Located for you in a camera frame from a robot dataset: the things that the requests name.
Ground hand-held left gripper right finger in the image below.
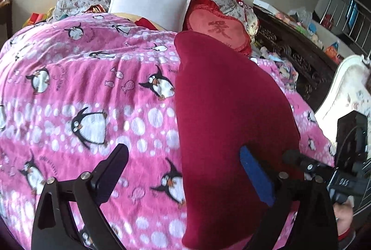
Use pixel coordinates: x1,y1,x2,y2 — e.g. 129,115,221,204
239,146,339,250

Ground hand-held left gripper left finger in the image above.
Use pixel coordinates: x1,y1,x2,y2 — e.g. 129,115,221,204
30,143,130,250

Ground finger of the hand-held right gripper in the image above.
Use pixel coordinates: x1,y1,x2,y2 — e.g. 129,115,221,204
282,149,337,181

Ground dark red sweater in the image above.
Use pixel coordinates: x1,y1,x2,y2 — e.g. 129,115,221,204
174,30,337,247

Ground person's right hand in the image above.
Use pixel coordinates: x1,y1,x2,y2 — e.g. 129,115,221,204
333,198,356,234

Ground white carved chair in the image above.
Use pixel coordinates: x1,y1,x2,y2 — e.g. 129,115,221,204
314,54,371,134

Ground pink penguin blanket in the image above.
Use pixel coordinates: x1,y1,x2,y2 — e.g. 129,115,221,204
0,13,338,250

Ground carved wooden headboard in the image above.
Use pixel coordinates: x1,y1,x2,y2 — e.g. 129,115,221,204
252,8,339,111

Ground pile of colourful packets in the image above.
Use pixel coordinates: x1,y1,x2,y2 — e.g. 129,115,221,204
275,6,344,63

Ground metal railing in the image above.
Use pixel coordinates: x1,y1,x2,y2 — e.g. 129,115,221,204
319,0,371,56

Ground yellow red cloth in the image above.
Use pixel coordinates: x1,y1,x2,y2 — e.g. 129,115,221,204
112,12,163,31

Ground red heart cushion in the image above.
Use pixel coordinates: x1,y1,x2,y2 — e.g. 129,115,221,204
182,0,253,57

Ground white flat box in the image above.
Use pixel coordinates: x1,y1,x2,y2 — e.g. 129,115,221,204
253,0,277,14

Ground white pillow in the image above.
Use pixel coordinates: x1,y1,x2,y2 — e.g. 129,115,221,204
108,0,192,33

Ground red yellow packets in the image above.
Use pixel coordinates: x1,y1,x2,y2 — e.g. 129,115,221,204
25,8,55,27

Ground dark wooden cabinet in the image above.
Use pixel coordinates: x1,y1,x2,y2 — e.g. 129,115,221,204
0,0,13,39

